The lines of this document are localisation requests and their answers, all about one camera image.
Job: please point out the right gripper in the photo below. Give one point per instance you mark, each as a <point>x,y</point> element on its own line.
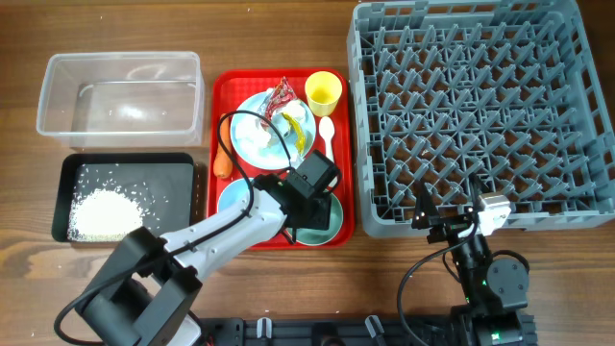
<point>447,227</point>

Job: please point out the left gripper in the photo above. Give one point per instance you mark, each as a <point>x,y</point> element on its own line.
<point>316,213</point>

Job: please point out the teal green bowl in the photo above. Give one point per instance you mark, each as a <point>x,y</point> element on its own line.
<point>312,237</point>

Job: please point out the light blue bowl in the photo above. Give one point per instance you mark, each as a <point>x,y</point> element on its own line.
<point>236,191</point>

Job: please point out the orange carrot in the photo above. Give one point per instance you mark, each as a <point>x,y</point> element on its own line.
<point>222,166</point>

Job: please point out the white rice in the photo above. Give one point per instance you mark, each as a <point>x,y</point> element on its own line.
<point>108,201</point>

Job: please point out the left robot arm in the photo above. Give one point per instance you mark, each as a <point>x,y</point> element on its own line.
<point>143,293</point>

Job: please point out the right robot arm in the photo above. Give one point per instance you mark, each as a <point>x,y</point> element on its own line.
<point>495,284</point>

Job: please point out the grey dishwasher rack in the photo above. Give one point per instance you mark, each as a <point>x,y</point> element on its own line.
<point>505,90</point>

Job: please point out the yellow wrapper strip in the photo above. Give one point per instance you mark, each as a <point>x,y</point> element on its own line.
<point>293,124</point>

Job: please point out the white plastic spoon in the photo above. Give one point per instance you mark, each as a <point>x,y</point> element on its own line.
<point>326,130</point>

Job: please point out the large light blue plate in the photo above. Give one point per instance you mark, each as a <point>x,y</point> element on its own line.
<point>262,148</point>

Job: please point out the crumpled white tissue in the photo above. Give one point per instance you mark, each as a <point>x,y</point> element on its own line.
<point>260,133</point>

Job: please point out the red serving tray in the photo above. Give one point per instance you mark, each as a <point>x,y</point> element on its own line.
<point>232,90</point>

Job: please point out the red foil wrapper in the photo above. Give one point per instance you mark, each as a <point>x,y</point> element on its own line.
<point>279,96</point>

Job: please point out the yellow plastic cup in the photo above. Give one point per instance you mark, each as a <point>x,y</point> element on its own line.
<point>323,90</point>

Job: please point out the black plastic tray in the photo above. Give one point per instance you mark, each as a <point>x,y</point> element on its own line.
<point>172,175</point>

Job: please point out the clear plastic bin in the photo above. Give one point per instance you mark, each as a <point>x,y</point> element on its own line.
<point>123,99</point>

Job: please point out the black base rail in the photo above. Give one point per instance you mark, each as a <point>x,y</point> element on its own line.
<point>433,330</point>

